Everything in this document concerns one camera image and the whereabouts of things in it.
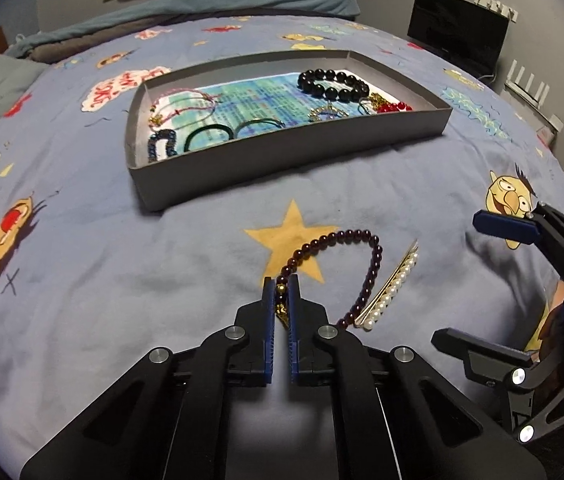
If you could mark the pearl hair clip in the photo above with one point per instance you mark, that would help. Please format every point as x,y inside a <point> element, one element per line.
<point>393,290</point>

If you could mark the blue cartoon printed bed sheet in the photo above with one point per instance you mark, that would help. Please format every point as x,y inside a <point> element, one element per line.
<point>112,260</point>

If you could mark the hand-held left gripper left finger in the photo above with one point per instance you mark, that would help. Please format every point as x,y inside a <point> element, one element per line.
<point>269,330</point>

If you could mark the black television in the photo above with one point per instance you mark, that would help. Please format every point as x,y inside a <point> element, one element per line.
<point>452,25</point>

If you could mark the white router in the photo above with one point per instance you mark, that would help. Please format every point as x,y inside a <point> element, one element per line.
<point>537,110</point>

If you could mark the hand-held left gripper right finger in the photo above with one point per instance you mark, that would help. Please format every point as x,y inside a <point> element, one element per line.
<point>293,340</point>

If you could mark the grey blanket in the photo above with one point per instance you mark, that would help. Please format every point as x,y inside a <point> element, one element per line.
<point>57,52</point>

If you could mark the blue blanket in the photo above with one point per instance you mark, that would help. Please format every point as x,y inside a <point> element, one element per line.
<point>212,5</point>

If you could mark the white wall socket strip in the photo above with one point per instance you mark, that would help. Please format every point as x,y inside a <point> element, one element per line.
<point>497,7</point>

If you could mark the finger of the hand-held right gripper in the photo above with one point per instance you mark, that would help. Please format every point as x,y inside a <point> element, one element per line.
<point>487,360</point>
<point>504,227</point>

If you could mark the blue-green printed paper sheet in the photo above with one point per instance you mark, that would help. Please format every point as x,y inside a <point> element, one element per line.
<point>262,100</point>

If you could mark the grey cardboard tray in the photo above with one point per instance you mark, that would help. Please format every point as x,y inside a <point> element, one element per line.
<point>287,160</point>

